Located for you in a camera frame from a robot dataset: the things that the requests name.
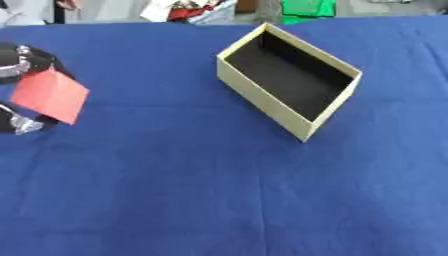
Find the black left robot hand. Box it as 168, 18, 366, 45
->
0, 42, 77, 136

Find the tan box with black inside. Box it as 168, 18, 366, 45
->
215, 22, 364, 143

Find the person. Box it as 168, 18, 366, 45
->
0, 0, 81, 27

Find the red and white bag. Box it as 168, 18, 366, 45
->
138, 0, 240, 25

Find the green bag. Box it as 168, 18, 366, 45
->
280, 0, 338, 25

